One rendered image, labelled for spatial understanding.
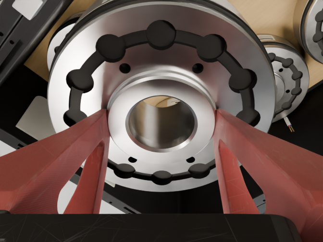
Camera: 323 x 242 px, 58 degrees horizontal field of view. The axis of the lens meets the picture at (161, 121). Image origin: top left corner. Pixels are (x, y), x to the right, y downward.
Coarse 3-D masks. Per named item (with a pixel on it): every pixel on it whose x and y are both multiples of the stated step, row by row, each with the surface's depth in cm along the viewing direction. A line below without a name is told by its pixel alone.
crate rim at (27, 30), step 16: (48, 0) 20; (48, 16) 21; (16, 32) 22; (32, 32) 22; (0, 48) 22; (16, 48) 24; (0, 64) 23; (0, 80) 24; (0, 128) 27; (16, 144) 28; (112, 192) 33; (128, 208) 35
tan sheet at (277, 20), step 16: (80, 0) 30; (240, 0) 29; (256, 0) 29; (272, 0) 29; (288, 0) 29; (64, 16) 31; (256, 16) 30; (272, 16) 30; (288, 16) 30; (256, 32) 31; (272, 32) 31; (288, 32) 31; (32, 64) 34; (320, 64) 33; (320, 80) 35; (160, 96) 36
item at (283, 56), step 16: (272, 48) 29; (288, 48) 29; (272, 64) 30; (288, 64) 30; (304, 64) 30; (288, 80) 31; (304, 80) 31; (288, 96) 32; (304, 96) 32; (288, 112) 34
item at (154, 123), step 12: (144, 108) 16; (156, 108) 16; (168, 108) 16; (180, 108) 16; (132, 120) 14; (144, 120) 15; (156, 120) 15; (168, 120) 15; (180, 120) 15; (192, 120) 13; (144, 132) 14; (156, 132) 15; (168, 132) 15; (180, 132) 14
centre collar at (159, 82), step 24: (144, 72) 12; (168, 72) 12; (120, 96) 12; (144, 96) 12; (168, 96) 12; (192, 96) 12; (120, 120) 12; (120, 144) 13; (144, 144) 14; (168, 144) 14; (192, 144) 13
